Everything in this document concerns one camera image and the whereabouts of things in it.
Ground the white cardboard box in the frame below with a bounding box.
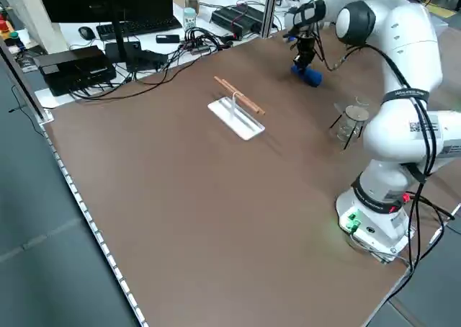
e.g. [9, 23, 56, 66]
[16, 0, 70, 53]

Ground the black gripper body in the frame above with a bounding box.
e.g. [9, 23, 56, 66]
[295, 34, 318, 58]

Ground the aluminium frame post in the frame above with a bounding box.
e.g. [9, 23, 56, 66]
[261, 0, 281, 39]

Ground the black flat device box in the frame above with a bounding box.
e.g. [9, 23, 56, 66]
[37, 45, 117, 97]

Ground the black tripod stand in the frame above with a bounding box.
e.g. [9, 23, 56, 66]
[328, 102, 372, 151]

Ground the glass beaker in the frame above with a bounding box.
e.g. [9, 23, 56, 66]
[335, 105, 371, 144]

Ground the black power adapter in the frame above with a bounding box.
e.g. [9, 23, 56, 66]
[133, 48, 169, 71]

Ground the black keyboard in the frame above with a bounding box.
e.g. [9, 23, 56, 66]
[96, 16, 184, 42]

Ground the cable hub with plugs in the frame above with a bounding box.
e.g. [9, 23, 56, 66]
[179, 26, 233, 56]

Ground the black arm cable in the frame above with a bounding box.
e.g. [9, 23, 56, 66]
[313, 19, 457, 270]

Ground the white rack with wooden rods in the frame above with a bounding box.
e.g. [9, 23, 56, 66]
[207, 75, 267, 141]

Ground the white green-label bottle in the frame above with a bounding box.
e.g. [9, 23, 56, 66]
[183, 7, 197, 32]

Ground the black finned power supply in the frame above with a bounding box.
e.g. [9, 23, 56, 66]
[210, 4, 267, 40]

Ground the aluminium rail bar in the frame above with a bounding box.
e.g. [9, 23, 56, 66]
[0, 37, 55, 125]

